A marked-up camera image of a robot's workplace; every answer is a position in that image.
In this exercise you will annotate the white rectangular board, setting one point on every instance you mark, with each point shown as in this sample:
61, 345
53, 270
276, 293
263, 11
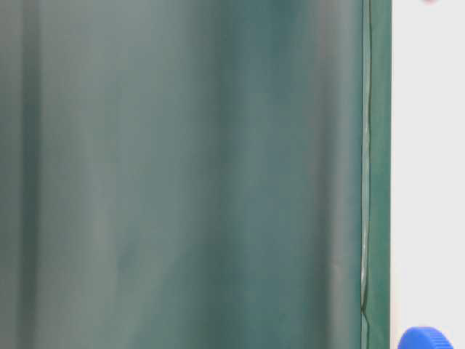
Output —
427, 194

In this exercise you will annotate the green table cloth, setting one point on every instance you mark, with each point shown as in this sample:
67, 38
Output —
195, 174

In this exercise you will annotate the small blue gear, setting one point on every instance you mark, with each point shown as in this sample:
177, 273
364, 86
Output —
424, 337

